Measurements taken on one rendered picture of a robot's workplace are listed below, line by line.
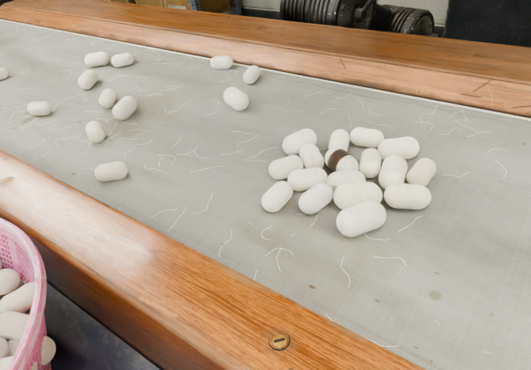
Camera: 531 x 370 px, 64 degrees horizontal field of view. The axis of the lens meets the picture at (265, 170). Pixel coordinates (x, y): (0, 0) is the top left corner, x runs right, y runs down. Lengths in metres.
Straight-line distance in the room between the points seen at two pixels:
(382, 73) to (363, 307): 0.31
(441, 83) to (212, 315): 0.35
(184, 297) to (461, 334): 0.17
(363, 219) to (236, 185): 0.13
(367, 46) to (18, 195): 0.42
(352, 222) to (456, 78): 0.24
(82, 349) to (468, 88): 0.44
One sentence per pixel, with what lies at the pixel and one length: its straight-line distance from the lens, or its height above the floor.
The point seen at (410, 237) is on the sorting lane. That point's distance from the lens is 0.33.
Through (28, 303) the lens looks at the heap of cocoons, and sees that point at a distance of 0.37.
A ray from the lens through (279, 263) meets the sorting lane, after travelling 0.31.
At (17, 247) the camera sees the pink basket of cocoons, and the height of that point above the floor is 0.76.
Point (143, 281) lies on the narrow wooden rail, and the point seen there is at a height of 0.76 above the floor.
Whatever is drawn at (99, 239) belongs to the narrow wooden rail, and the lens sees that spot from 0.34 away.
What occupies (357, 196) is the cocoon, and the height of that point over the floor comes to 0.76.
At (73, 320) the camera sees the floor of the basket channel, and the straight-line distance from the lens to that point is 0.42.
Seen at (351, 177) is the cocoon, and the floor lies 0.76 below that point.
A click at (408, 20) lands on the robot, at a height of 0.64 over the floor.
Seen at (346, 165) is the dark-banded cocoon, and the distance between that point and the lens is 0.37.
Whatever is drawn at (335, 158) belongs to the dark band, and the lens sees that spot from 0.37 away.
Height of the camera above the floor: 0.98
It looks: 37 degrees down
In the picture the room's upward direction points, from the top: 9 degrees counter-clockwise
